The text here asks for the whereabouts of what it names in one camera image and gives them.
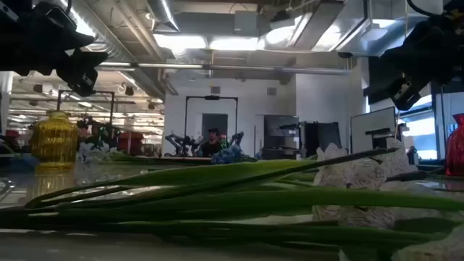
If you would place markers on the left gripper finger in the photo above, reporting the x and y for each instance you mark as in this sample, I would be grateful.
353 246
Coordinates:
83 69

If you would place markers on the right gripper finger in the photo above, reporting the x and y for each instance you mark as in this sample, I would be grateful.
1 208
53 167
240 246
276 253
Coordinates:
407 92

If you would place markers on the blue artificial flower bunch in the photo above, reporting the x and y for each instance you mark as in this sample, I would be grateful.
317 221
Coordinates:
228 154

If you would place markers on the background black robot arm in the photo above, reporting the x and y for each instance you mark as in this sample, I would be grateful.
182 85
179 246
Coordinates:
236 138
179 143

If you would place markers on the red ribbed glass vase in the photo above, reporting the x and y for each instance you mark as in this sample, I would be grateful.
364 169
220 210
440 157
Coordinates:
457 148

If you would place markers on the yellow ribbed glass vase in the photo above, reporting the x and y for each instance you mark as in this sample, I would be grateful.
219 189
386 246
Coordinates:
54 141

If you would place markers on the white board panel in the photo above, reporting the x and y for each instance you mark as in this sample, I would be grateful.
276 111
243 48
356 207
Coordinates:
371 123

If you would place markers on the black equipment stand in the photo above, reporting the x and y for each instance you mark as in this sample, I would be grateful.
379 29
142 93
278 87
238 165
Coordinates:
378 133

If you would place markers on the red cabinet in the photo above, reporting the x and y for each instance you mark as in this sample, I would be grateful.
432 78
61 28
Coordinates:
130 141

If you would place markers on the black panel board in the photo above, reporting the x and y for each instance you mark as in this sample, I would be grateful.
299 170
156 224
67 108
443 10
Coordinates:
322 137

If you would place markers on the black cabinet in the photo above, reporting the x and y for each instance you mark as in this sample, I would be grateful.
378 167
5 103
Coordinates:
281 134

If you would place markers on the grey door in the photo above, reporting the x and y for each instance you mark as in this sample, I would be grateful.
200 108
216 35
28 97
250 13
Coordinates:
214 121

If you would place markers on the person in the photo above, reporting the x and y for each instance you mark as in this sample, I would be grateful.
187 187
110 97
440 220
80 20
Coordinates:
211 145

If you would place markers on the horizontal metal ceiling pipe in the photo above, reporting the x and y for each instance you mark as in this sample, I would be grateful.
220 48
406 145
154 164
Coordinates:
235 67

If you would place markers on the grey ceiling box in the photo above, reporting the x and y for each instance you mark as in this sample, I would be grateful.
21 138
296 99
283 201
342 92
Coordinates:
246 22

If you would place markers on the silver ventilation duct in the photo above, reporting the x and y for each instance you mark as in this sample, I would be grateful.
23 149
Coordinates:
163 14

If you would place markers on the black gantry frame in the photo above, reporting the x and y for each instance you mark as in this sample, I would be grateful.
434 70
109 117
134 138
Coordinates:
212 97

